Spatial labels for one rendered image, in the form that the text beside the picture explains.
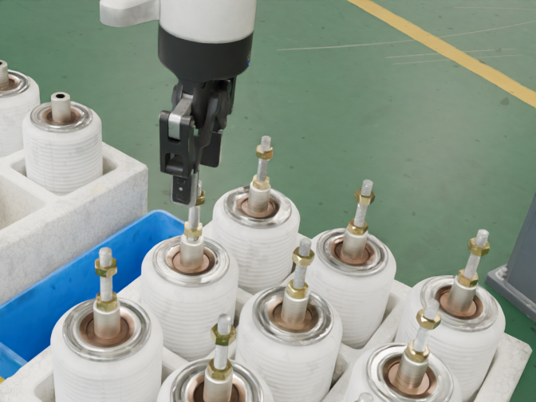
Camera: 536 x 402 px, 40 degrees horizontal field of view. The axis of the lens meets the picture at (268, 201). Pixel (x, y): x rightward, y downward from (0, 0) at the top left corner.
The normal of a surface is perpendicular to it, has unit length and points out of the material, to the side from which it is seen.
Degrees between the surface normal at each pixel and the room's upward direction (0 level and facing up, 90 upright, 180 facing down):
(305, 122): 0
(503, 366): 0
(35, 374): 0
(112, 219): 90
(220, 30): 90
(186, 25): 91
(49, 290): 88
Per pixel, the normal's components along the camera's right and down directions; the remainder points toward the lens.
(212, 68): 0.21, 0.59
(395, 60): 0.11, -0.80
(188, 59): -0.29, 0.53
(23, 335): 0.81, 0.39
